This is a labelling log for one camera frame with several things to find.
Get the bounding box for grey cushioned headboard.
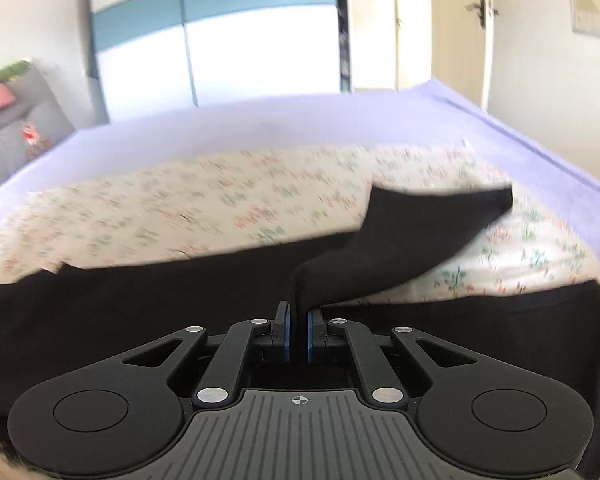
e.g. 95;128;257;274
0;65;76;185

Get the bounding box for black door handle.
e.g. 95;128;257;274
465;0;500;29

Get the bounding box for lavender bed sheet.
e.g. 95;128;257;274
0;80;600;260

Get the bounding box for white and teal wardrobe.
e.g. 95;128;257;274
90;0;346;122

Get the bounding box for black pants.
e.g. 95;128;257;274
0;188;600;479

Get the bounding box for floral cream blanket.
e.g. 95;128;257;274
0;145;600;302

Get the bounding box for far hallway door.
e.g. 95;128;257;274
348;0;432;92

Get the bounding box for dark shelf with items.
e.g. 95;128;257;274
336;0;351;93

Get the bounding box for green plush toy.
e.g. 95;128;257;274
0;60;31;84

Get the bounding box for cream open bedroom door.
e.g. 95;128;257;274
431;0;495;110

